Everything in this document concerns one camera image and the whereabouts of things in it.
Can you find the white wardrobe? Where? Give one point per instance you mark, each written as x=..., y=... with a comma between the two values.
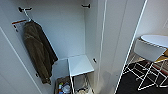
x=66, y=30

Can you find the olive green jacket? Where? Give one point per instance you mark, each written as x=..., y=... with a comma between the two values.
x=38, y=50

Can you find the white inner shelf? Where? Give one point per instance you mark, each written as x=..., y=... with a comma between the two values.
x=80, y=65

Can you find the white wardrobe door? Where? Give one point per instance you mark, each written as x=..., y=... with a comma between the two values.
x=13, y=73
x=121, y=40

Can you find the small storage basket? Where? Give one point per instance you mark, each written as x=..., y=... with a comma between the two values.
x=63, y=86

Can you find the orange white label sticker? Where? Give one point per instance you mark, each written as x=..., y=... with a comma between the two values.
x=18, y=22

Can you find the white plastic hanger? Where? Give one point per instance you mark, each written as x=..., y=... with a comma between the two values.
x=27, y=16

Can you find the dark door hinge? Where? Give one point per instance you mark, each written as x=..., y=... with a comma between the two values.
x=94, y=60

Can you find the white round table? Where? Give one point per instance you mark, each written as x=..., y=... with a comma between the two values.
x=156, y=40

